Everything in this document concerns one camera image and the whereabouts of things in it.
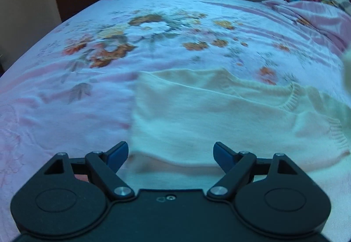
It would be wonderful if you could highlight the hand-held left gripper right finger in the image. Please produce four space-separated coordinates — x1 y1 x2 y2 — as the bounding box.
206 141 303 202

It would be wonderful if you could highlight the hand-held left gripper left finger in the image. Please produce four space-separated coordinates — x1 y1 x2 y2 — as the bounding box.
42 141 135 202

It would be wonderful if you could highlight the white knit sweater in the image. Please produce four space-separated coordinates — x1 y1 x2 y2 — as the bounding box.
128 68 351 174

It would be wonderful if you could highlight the floral pink bedsheet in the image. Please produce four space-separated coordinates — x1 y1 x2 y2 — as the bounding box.
0 0 351 242

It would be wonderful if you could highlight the plain pink blanket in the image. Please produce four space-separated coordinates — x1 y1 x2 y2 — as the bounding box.
261 0 351 54

